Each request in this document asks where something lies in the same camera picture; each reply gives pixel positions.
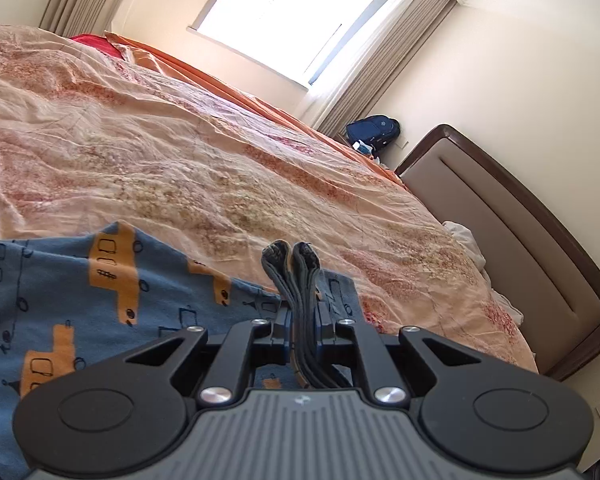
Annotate blue patterned children's pants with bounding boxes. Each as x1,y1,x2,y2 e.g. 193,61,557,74
0,222,366,479

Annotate white cloth near headboard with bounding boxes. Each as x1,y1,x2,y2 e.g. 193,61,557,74
442,221,524,327

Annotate brown padded headboard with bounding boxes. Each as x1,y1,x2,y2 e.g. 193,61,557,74
396,125,600,380

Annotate orange bed sheet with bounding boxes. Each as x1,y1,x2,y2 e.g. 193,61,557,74
105,32,405,188

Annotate blue backpack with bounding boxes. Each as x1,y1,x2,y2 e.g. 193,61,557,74
346,115,401,153

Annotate pink floral bed quilt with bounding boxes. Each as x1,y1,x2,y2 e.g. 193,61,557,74
0,26,535,370

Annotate right beige curtain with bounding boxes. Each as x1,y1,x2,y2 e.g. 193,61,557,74
301,0,456,136

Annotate white framed window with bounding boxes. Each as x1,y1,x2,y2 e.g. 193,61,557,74
189,0,400,87

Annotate red pillow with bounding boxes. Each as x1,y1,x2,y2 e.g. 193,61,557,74
72,34,123,60

